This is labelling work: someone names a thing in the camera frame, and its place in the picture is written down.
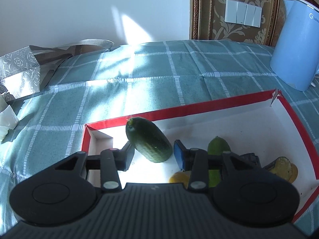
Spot yellow jackfruit piece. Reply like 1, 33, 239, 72
168, 171, 191, 189

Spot cut cucumber half with stem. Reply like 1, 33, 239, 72
125, 117, 173, 163

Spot longan fruit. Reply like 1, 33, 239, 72
288, 164, 298, 183

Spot red shallow cardboard box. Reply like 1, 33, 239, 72
81, 90, 318, 222

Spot checked teal tablecloth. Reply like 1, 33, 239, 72
1, 40, 318, 233

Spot crumpled white tissue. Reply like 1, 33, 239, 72
0, 96, 19, 142

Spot blue electric kettle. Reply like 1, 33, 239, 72
270, 0, 319, 91

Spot white wall switch panel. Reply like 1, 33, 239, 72
224, 0, 262, 27

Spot ornate wall panel frame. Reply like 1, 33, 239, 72
190, 0, 280, 46

